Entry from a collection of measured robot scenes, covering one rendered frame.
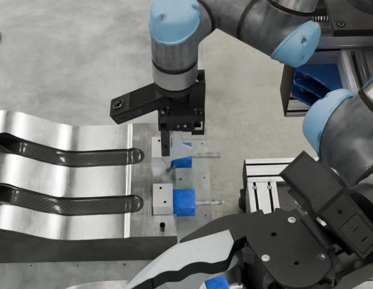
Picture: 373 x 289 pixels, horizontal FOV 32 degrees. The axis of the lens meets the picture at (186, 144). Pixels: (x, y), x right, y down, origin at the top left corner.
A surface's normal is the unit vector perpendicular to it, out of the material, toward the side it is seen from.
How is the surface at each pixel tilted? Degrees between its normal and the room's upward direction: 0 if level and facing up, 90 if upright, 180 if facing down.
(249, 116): 0
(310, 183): 31
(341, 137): 48
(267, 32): 64
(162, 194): 0
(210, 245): 8
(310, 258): 8
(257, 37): 78
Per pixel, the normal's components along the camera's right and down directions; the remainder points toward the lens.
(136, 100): -0.47, -0.57
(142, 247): 0.03, 0.79
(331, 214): 0.50, 0.58
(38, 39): 0.00, -0.61
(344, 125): -0.68, -0.28
